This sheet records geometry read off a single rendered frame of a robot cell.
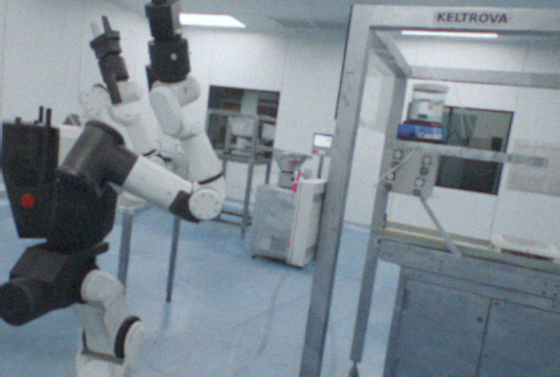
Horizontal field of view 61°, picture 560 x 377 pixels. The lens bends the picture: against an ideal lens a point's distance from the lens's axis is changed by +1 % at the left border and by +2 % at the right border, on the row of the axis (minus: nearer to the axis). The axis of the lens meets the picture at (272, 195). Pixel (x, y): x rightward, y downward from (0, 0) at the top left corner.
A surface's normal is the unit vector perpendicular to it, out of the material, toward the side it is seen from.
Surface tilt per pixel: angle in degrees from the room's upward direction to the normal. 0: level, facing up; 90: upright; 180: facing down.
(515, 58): 90
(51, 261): 45
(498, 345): 90
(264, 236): 89
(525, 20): 90
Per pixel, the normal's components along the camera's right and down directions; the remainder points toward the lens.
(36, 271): -0.09, -0.63
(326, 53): -0.37, 0.07
